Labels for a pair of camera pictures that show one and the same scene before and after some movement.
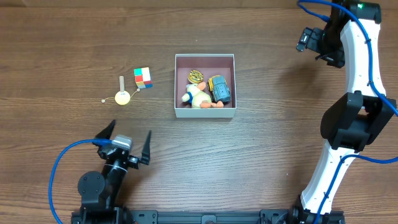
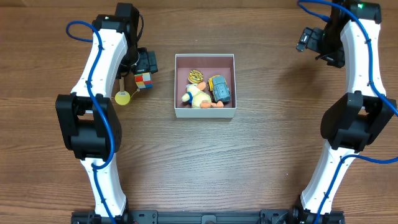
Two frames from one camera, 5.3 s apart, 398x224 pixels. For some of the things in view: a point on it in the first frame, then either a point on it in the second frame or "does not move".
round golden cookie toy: x=195 y=76 does not move
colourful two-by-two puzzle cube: x=142 y=78 does not move
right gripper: x=311 y=43 does not move
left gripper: x=130 y=159 to x=145 y=66
